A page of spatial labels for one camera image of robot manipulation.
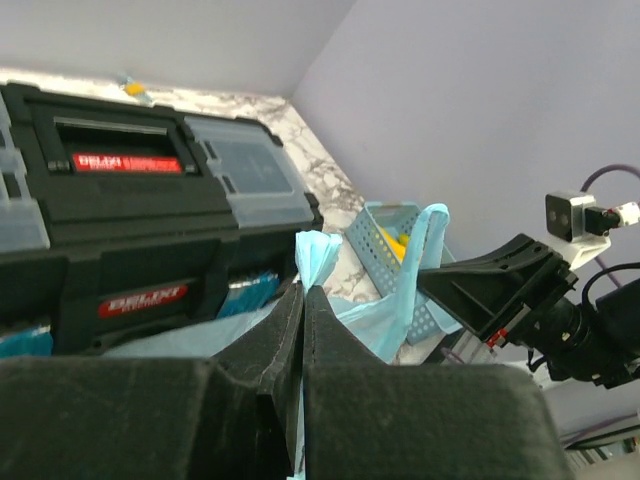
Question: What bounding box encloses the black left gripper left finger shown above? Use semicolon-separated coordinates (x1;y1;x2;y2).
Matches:
1;284;304;479

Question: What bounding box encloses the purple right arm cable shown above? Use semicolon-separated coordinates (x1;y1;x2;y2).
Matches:
579;162;640;274

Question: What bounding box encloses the black plastic toolbox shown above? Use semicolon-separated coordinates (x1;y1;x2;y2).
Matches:
1;83;324;355

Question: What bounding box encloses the yellow fake banana bunch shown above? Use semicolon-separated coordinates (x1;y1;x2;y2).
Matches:
379;227;410;264

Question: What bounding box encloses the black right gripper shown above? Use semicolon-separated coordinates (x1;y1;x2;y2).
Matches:
417;234;577;346

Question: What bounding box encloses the light blue plastic basket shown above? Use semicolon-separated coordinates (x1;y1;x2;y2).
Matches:
346;202;461;345

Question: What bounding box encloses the small yellow blue object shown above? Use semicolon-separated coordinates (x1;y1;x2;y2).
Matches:
118;74;154;105

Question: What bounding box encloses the light blue plastic bag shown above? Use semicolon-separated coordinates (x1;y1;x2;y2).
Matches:
99;202;454;480

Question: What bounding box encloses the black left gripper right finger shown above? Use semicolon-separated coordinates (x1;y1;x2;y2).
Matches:
303;287;570;479

